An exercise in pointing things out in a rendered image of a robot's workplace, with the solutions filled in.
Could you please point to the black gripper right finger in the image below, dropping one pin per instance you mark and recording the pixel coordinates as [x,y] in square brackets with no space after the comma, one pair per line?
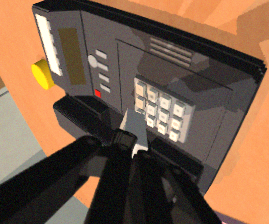
[147,193]

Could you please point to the black desk phone body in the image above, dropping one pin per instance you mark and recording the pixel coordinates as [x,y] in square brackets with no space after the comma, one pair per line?
[189,88]

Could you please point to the pink sticky note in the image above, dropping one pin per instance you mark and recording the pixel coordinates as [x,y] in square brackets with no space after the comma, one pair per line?
[227,220]

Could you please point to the yellow short cylinder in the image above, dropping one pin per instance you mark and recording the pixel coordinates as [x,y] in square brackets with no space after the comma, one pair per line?
[41,73]

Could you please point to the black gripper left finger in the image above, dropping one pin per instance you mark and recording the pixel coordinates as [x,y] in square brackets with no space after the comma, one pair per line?
[34,195]

